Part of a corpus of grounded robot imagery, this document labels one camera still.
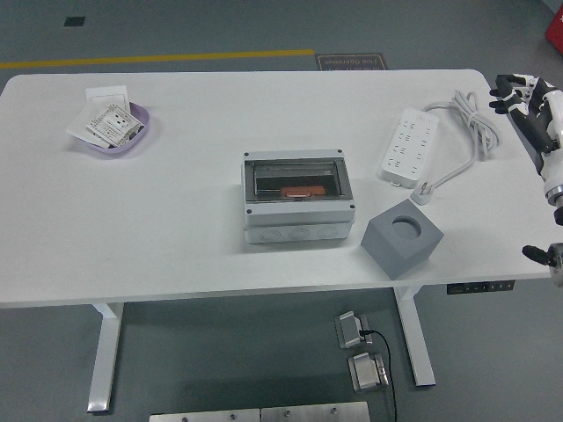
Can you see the grey plastic enclosure box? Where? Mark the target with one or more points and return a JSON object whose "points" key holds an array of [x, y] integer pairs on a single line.
{"points": [[299, 220]]}

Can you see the orange cylinder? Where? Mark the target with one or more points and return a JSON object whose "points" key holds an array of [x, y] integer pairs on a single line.
{"points": [[292, 191]]}

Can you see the grey cube with round hole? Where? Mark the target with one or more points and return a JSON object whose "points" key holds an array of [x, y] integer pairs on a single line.
{"points": [[387, 246]]}

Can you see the transparent hinged box lid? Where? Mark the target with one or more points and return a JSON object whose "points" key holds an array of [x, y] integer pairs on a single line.
{"points": [[299, 169]]}

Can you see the purple plastic tray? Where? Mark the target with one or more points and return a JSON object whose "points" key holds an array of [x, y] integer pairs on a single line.
{"points": [[119, 151]]}

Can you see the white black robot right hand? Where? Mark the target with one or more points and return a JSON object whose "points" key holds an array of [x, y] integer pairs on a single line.
{"points": [[552, 127]]}

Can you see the black table control panel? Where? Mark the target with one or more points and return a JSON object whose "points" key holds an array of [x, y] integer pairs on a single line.
{"points": [[479, 287]]}

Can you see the white flat packet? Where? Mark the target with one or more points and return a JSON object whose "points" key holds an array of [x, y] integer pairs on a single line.
{"points": [[81, 123]]}

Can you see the white power strip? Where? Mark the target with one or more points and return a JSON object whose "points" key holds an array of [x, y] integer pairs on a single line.
{"points": [[409, 140]]}

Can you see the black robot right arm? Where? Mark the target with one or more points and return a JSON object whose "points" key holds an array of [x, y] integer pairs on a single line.
{"points": [[556, 257]]}

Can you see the packaged white socket panel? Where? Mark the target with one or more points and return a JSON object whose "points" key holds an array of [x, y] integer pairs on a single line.
{"points": [[114, 123]]}

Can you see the white table leg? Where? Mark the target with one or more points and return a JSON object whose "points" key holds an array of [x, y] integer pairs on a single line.
{"points": [[415, 334], [105, 351]]}

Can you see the grey metal plate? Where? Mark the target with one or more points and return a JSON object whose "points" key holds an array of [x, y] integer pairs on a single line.
{"points": [[202, 416]]}

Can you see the red box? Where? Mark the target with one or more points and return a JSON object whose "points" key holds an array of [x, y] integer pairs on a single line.
{"points": [[555, 31]]}

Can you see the white wall switch plate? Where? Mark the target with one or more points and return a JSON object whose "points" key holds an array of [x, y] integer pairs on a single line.
{"points": [[105, 94]]}

